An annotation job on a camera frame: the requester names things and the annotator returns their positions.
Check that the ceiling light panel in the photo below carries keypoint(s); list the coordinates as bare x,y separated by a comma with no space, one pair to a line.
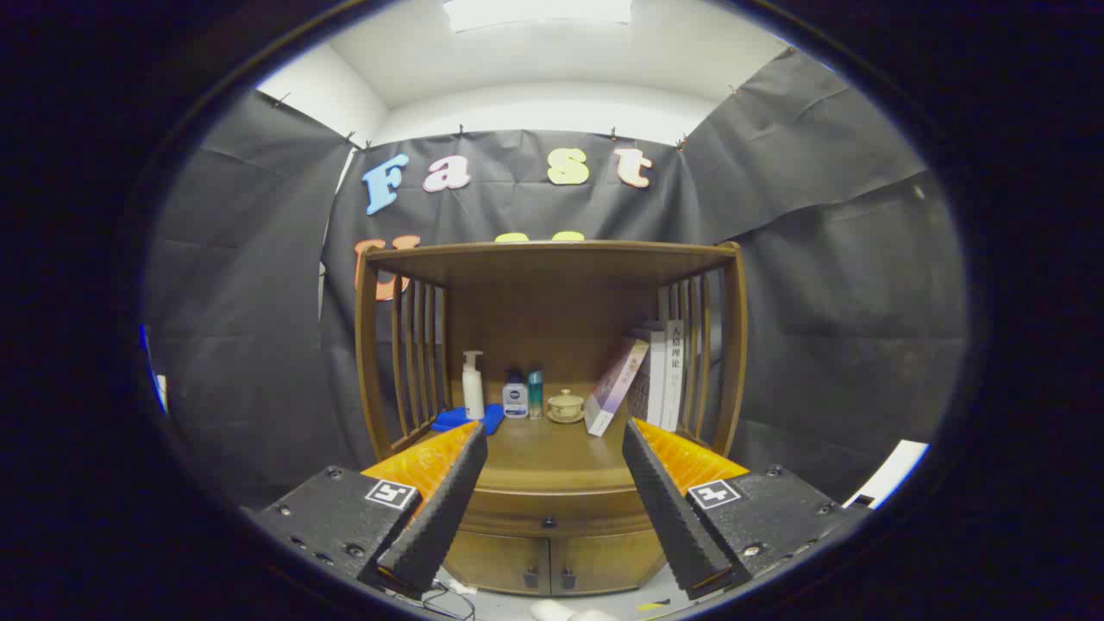
535,12

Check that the white appliance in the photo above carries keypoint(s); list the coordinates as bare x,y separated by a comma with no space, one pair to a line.
893,470

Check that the white pump bottle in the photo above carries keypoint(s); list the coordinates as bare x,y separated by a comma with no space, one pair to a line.
473,392

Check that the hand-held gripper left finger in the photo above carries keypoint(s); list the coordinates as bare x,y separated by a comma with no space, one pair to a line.
440,509

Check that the purple white book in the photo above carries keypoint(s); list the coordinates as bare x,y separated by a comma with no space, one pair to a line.
614,388

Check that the wooden cabinet door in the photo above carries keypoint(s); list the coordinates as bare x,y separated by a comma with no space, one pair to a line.
496,561
604,561

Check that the blue folded cloth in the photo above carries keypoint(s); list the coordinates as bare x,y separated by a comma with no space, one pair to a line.
453,420

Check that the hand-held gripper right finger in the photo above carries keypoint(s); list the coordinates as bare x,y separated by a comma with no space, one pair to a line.
668,509

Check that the wooden countertop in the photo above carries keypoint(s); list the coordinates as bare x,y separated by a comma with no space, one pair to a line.
552,453

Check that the wooden cabinet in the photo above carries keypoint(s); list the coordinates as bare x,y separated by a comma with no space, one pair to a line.
552,293

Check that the cream lidded teacup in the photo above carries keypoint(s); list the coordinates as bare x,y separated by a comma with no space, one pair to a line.
566,405

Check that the wooden drawer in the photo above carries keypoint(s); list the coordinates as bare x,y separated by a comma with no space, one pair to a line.
517,513

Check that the small teal bottle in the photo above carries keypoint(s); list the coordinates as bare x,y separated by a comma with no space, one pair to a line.
536,397

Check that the dark patterned book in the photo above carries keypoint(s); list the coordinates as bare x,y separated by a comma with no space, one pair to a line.
645,388

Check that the white blue-capped lotion bottle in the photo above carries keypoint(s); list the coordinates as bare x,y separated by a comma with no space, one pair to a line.
515,401

